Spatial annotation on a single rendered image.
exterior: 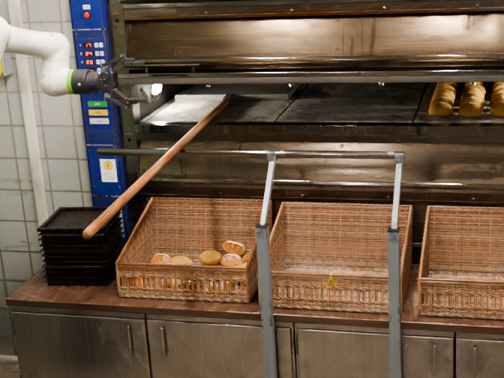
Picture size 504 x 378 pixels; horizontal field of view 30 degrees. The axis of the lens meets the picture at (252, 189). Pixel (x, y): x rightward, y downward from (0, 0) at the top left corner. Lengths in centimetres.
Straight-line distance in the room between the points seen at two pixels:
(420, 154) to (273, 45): 75
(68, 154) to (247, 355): 126
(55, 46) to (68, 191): 100
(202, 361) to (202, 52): 126
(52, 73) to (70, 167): 85
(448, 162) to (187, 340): 127
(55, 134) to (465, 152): 179
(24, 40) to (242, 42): 93
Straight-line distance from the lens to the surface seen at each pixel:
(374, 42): 379
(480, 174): 387
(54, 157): 433
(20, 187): 446
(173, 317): 375
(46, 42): 352
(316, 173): 394
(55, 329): 399
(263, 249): 346
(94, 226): 285
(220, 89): 469
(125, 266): 381
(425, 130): 384
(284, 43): 385
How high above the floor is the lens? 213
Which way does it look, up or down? 18 degrees down
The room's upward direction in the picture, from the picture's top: 4 degrees counter-clockwise
